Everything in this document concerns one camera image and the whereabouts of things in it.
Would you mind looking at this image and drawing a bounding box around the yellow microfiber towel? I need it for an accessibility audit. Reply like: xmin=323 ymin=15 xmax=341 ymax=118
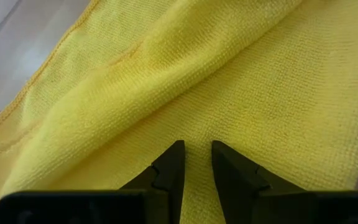
xmin=0 ymin=0 xmax=358 ymax=224

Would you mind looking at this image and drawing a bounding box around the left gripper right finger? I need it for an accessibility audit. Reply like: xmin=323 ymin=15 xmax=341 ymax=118
xmin=211 ymin=140 xmax=358 ymax=224

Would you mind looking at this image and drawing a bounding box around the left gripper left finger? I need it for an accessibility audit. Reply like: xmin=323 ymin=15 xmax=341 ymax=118
xmin=0 ymin=139 xmax=186 ymax=224

